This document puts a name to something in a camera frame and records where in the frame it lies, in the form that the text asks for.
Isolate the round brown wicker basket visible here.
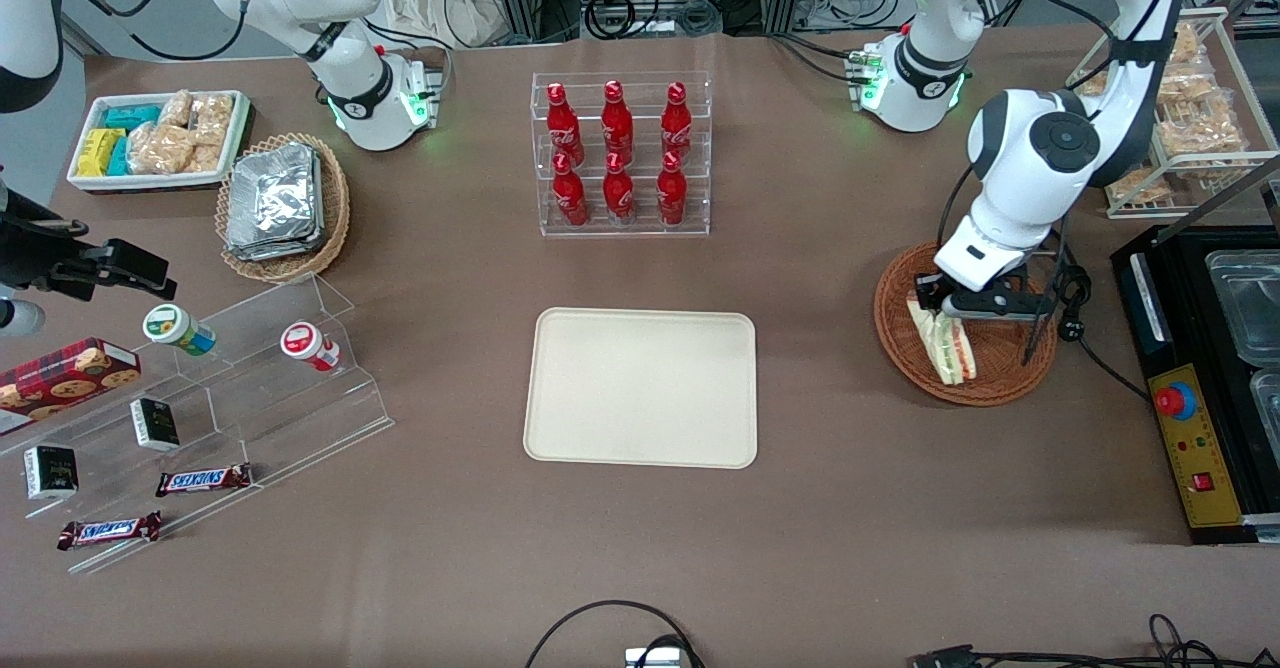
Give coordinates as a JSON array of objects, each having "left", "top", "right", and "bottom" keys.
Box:
[{"left": 873, "top": 240, "right": 1059, "bottom": 408}]

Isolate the cream plastic tray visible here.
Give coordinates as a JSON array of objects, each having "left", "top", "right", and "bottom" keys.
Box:
[{"left": 523, "top": 307, "right": 759, "bottom": 470}]

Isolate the silver foil container stack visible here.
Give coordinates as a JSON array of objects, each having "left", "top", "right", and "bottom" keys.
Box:
[{"left": 225, "top": 143, "right": 326, "bottom": 262}]

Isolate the brown snickers bar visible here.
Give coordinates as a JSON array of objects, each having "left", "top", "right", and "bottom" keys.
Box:
[
  {"left": 155, "top": 463, "right": 254, "bottom": 499},
  {"left": 57, "top": 511, "right": 164, "bottom": 551}
]

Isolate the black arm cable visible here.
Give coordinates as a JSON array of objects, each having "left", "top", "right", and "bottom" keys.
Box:
[
  {"left": 1020, "top": 218, "right": 1151, "bottom": 402},
  {"left": 58, "top": 0, "right": 253, "bottom": 61}
]

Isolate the grey metal bar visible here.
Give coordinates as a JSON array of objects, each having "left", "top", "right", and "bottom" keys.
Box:
[{"left": 1150, "top": 153, "right": 1280, "bottom": 246}]

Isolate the green lid yogurt cup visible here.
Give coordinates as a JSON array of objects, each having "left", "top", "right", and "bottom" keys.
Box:
[{"left": 142, "top": 303, "right": 218, "bottom": 357}]

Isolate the white wire rack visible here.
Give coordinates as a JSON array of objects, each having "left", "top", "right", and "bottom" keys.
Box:
[{"left": 1066, "top": 6, "right": 1280, "bottom": 221}]

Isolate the clear plastic container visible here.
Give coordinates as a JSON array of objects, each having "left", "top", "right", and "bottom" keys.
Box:
[
  {"left": 1250, "top": 370, "right": 1280, "bottom": 441},
  {"left": 1204, "top": 248, "right": 1280, "bottom": 368}
]

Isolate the triangle sandwich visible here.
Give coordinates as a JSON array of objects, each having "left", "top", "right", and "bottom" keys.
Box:
[{"left": 906, "top": 291, "right": 978, "bottom": 387}]

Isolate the oval brown wicker basket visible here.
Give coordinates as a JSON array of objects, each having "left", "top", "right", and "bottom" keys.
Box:
[{"left": 215, "top": 133, "right": 351, "bottom": 284}]

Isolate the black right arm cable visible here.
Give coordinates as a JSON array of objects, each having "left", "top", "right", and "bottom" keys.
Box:
[{"left": 58, "top": 0, "right": 253, "bottom": 61}]

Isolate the clear acrylic stepped shelf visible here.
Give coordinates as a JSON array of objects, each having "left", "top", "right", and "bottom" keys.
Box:
[{"left": 0, "top": 273, "right": 394, "bottom": 576}]

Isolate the red cola bottle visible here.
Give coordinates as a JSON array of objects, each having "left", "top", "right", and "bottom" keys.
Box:
[
  {"left": 547, "top": 83, "right": 585, "bottom": 165},
  {"left": 660, "top": 82, "right": 694, "bottom": 160},
  {"left": 601, "top": 80, "right": 635, "bottom": 161},
  {"left": 656, "top": 152, "right": 689, "bottom": 227},
  {"left": 603, "top": 153, "right": 637, "bottom": 225},
  {"left": 552, "top": 153, "right": 590, "bottom": 228}
]

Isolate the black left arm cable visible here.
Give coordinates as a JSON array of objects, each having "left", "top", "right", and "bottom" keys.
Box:
[{"left": 1020, "top": 218, "right": 1151, "bottom": 402}]

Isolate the clear snack bag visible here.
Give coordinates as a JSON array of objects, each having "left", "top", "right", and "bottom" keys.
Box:
[
  {"left": 1160, "top": 23, "right": 1204, "bottom": 94},
  {"left": 1108, "top": 166, "right": 1174, "bottom": 206},
  {"left": 1155, "top": 88, "right": 1250, "bottom": 156}
]

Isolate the clear acrylic bottle rack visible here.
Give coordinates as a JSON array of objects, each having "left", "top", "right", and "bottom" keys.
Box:
[{"left": 531, "top": 72, "right": 713, "bottom": 239}]

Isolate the small black box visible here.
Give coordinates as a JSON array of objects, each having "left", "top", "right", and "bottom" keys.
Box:
[
  {"left": 130, "top": 398, "right": 182, "bottom": 453},
  {"left": 23, "top": 445, "right": 80, "bottom": 501}
]

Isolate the black parked gripper body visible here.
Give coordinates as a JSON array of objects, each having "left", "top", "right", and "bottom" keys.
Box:
[{"left": 0, "top": 180, "right": 93, "bottom": 296}]

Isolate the black appliance yellow panel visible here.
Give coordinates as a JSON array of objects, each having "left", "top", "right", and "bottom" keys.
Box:
[{"left": 1112, "top": 223, "right": 1280, "bottom": 546}]

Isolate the white rectangular snack bin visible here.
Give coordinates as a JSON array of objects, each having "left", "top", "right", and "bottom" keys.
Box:
[{"left": 67, "top": 90, "right": 251, "bottom": 194}]

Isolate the black looped cable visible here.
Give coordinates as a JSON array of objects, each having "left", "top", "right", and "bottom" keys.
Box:
[{"left": 525, "top": 600, "right": 706, "bottom": 668}]

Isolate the black cable with connector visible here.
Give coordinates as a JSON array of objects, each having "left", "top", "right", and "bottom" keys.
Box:
[{"left": 905, "top": 613, "right": 1280, "bottom": 668}]

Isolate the black cable bundle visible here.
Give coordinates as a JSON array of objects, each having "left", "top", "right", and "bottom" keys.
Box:
[{"left": 583, "top": 0, "right": 723, "bottom": 41}]

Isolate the yellow snack pack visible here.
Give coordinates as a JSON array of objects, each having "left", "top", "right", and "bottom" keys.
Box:
[{"left": 77, "top": 128, "right": 127, "bottom": 178}]

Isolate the red cookie box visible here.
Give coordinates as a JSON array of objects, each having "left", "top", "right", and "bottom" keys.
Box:
[{"left": 0, "top": 337, "right": 142, "bottom": 437}]

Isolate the red lid yogurt cup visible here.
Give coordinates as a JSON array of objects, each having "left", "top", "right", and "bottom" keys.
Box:
[{"left": 280, "top": 321, "right": 342, "bottom": 373}]

